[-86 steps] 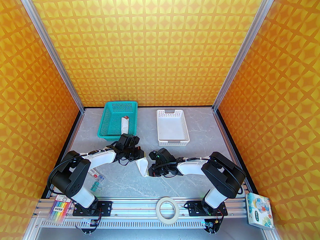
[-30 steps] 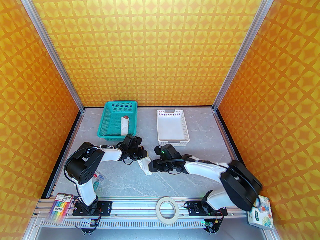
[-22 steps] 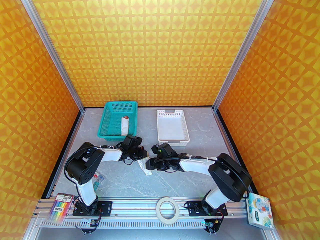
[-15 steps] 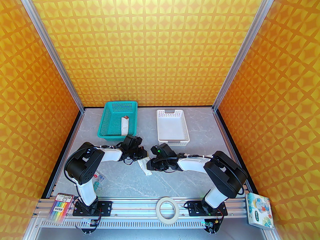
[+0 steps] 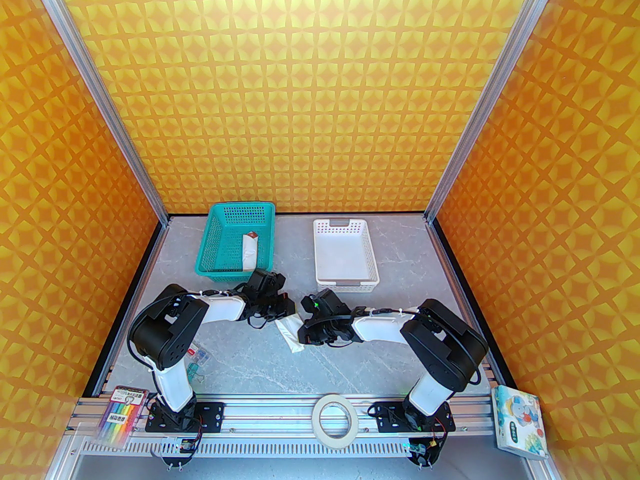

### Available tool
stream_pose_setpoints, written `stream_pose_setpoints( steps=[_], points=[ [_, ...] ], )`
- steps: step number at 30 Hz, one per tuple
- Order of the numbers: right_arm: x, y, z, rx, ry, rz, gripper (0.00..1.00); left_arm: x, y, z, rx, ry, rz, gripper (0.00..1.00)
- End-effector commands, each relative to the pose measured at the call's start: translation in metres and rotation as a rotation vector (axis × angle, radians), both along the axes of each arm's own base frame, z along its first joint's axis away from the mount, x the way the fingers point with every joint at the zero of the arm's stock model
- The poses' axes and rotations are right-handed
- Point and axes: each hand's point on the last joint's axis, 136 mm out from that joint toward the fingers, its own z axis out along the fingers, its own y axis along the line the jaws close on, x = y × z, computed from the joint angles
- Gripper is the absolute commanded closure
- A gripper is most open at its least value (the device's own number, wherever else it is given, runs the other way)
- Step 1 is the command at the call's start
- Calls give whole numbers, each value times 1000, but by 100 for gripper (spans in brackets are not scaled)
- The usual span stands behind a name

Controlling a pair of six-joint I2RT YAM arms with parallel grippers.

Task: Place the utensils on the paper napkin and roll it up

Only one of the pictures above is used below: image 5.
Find white paper napkin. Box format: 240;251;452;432
274;312;307;353

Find rolled white napkin bundle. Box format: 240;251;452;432
242;231;259;273

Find white masking tape roll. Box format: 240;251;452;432
312;394;358;444

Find white perforated plastic basket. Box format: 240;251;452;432
313;218;381;294

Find teal plastic basket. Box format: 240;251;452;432
194;202;277;283

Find rainbow marker pack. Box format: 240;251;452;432
97;385;146;450

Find colourful tissue pack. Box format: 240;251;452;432
492;385;549;461

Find aluminium mounting rail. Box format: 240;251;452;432
70;393;501;436

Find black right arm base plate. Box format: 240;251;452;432
372;402;456;433

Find white slotted cable tray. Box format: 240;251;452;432
80;438;501;458

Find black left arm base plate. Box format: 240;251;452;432
145;402;225;431

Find small controller board with wires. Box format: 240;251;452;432
405;438;441;469
160;438;198;469

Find aluminium frame post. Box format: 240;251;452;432
25;0;170;225
425;0;561;221

